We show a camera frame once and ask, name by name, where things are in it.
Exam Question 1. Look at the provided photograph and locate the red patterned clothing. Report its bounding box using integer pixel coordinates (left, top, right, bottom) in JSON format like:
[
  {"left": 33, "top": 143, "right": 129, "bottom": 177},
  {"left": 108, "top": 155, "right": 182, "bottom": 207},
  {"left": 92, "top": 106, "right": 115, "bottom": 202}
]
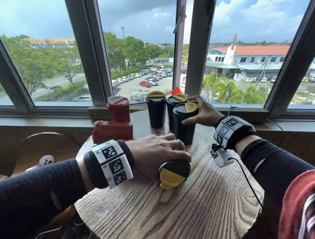
[{"left": 278, "top": 169, "right": 315, "bottom": 239}]

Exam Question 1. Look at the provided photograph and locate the white building with red roof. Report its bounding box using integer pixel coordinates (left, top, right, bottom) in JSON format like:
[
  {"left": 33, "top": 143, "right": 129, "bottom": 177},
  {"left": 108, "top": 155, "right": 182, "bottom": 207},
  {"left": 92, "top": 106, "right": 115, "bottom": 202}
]
[{"left": 205, "top": 34, "right": 292, "bottom": 83}]

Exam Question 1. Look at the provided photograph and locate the round wooden chair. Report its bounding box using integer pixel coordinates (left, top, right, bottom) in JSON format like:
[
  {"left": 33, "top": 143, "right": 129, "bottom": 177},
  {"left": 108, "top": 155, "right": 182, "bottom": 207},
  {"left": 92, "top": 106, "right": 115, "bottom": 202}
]
[{"left": 11, "top": 132, "right": 82, "bottom": 177}]

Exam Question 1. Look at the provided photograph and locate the red cup black lid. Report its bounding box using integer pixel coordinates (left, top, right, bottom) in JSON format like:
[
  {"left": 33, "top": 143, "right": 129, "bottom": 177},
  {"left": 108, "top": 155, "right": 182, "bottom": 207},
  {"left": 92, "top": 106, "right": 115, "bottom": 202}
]
[
  {"left": 106, "top": 96, "right": 131, "bottom": 123},
  {"left": 92, "top": 120, "right": 133, "bottom": 145}
]

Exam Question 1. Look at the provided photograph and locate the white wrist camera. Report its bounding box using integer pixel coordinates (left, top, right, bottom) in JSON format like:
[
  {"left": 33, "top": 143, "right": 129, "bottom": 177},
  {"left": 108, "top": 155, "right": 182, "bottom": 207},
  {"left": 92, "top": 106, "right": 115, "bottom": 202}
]
[{"left": 210, "top": 143, "right": 235, "bottom": 168}]

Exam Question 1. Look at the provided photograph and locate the grey window frame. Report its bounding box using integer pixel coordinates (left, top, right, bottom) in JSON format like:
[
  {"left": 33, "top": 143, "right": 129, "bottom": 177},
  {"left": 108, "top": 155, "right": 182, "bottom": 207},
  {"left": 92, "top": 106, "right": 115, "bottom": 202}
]
[{"left": 0, "top": 0, "right": 315, "bottom": 121}]

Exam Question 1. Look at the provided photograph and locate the person's left hand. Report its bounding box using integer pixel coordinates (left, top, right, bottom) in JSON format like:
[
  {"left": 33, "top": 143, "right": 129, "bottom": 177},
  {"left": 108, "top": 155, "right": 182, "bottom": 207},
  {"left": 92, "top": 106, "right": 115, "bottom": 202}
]
[{"left": 126, "top": 133, "right": 192, "bottom": 180}]

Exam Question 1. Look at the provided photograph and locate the person's right hand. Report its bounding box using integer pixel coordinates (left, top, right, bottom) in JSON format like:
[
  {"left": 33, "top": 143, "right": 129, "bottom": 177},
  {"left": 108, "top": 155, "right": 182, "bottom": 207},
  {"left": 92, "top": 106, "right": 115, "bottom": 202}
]
[{"left": 182, "top": 96, "right": 224, "bottom": 128}]

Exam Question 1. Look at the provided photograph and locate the small red flag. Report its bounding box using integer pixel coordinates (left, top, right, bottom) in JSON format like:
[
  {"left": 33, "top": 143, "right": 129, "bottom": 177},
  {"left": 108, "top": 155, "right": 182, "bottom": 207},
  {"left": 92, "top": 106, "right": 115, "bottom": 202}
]
[{"left": 165, "top": 87, "right": 182, "bottom": 97}]

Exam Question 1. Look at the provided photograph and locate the thin grey cable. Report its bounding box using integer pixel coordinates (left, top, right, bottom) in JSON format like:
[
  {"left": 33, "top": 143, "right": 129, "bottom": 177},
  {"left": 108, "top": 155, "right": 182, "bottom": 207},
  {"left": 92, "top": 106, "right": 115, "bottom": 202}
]
[{"left": 229, "top": 105, "right": 284, "bottom": 131}]

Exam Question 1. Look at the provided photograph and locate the right wristband with marker tags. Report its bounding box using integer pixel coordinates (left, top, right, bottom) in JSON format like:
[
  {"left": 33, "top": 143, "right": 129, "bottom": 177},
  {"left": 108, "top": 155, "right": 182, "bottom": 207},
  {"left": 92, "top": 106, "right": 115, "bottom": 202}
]
[{"left": 213, "top": 116, "right": 257, "bottom": 151}]

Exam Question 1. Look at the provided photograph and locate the left wristband with marker tags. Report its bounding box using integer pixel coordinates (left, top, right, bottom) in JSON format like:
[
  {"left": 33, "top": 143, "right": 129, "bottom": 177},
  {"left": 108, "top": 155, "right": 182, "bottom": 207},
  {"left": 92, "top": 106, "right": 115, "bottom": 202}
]
[{"left": 83, "top": 139, "right": 135, "bottom": 189}]

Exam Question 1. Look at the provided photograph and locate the wristband with marker tags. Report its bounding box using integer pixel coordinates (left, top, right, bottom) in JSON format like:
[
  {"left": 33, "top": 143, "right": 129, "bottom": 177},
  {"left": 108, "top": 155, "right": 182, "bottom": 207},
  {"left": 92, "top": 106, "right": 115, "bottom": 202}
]
[
  {"left": 83, "top": 139, "right": 135, "bottom": 189},
  {"left": 213, "top": 116, "right": 257, "bottom": 151}
]

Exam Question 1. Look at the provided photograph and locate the grey window handle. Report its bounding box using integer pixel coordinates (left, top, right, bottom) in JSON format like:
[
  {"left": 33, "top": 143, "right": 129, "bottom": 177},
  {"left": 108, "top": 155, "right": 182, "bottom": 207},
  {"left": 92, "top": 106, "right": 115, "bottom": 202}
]
[{"left": 173, "top": 5, "right": 187, "bottom": 34}]

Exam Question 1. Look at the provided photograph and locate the person's left forearm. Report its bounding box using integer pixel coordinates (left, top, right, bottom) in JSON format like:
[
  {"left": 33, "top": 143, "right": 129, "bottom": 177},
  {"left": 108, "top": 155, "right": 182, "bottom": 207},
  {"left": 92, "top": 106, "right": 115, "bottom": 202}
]
[{"left": 0, "top": 158, "right": 95, "bottom": 239}]

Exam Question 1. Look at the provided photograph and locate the dark green cup yellow lid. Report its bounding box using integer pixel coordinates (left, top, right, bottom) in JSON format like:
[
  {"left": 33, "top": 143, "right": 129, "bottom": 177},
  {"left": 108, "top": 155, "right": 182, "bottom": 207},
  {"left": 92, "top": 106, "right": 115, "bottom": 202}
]
[
  {"left": 158, "top": 159, "right": 191, "bottom": 191},
  {"left": 145, "top": 91, "right": 167, "bottom": 129},
  {"left": 173, "top": 103, "right": 200, "bottom": 146},
  {"left": 167, "top": 94, "right": 189, "bottom": 131}
]

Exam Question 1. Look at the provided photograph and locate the white dotted object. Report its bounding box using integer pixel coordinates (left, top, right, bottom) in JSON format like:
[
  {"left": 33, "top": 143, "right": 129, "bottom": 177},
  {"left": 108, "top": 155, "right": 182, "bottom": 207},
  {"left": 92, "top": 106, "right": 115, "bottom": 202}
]
[{"left": 25, "top": 155, "right": 55, "bottom": 172}]

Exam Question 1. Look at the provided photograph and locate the black camera cable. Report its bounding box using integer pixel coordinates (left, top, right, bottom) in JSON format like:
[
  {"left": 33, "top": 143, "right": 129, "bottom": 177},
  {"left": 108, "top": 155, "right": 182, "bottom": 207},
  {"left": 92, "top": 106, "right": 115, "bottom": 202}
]
[{"left": 228, "top": 157, "right": 264, "bottom": 212}]

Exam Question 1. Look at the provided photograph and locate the row of parked cars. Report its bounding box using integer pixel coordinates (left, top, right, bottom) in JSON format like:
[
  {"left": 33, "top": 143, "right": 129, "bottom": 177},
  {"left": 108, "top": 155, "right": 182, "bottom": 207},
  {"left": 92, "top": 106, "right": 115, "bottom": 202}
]
[{"left": 111, "top": 65, "right": 173, "bottom": 89}]

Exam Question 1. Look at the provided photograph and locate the person's right forearm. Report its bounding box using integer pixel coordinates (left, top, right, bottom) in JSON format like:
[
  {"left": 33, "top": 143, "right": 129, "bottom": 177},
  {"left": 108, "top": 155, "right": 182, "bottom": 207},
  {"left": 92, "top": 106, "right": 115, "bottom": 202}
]
[{"left": 235, "top": 135, "right": 315, "bottom": 212}]

